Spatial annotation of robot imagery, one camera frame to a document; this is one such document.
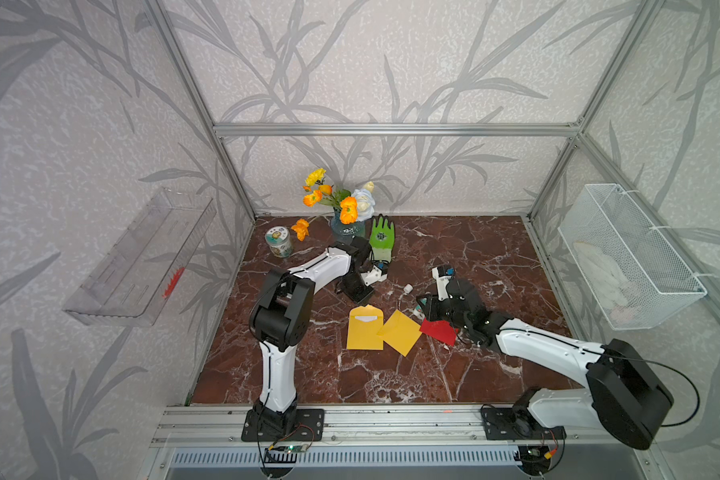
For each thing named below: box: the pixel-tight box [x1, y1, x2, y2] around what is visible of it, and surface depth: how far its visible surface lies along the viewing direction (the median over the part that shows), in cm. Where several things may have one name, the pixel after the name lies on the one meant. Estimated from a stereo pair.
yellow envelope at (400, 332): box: [377, 309, 423, 357], surface depth 92 cm
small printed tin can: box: [265, 226, 293, 258], surface depth 107 cm
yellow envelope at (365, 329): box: [346, 304, 384, 351], surface depth 93 cm
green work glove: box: [370, 214, 395, 263], surface depth 114 cm
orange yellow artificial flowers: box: [291, 168, 375, 241], surface depth 80 cm
